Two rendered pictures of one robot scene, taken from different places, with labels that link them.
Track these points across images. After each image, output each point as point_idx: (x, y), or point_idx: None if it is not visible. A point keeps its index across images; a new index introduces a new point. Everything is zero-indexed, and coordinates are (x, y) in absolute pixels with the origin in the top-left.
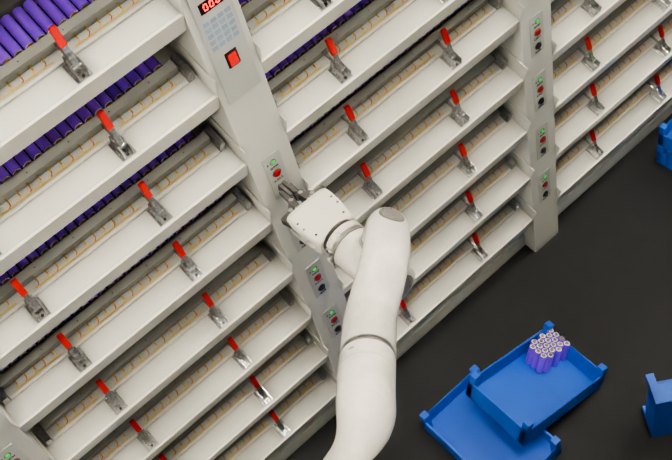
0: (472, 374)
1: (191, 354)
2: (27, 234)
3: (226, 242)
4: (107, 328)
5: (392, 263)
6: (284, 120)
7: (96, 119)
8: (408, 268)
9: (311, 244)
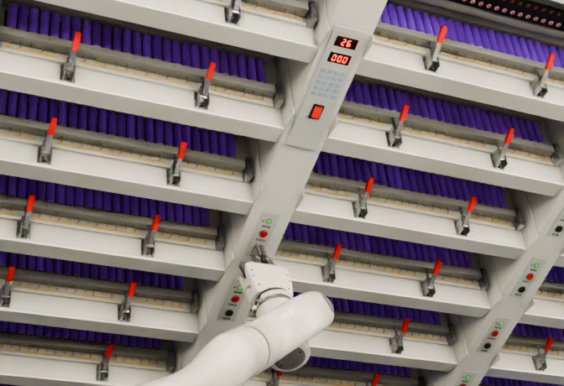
0: None
1: (83, 317)
2: (100, 88)
3: (185, 254)
4: (59, 230)
5: (308, 320)
6: (303, 195)
7: (201, 71)
8: (308, 347)
9: (248, 291)
